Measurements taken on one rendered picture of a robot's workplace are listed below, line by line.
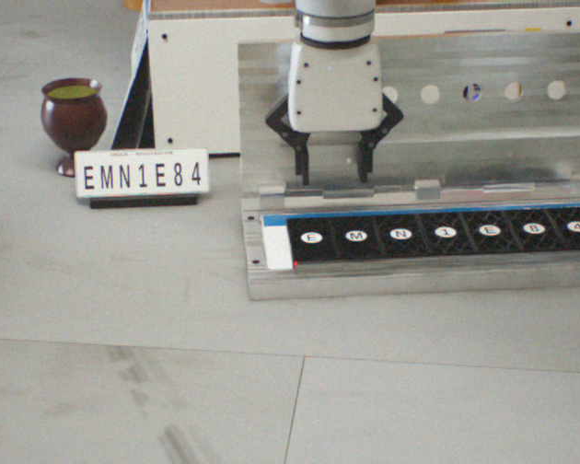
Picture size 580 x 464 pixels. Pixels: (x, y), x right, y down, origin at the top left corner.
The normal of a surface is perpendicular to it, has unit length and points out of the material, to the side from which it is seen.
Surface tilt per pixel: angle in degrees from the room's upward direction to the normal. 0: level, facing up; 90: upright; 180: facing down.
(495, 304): 0
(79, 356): 0
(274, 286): 90
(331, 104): 89
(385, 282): 90
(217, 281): 0
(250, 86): 83
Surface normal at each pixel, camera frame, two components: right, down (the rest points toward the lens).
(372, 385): 0.00, -0.88
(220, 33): 0.07, 0.47
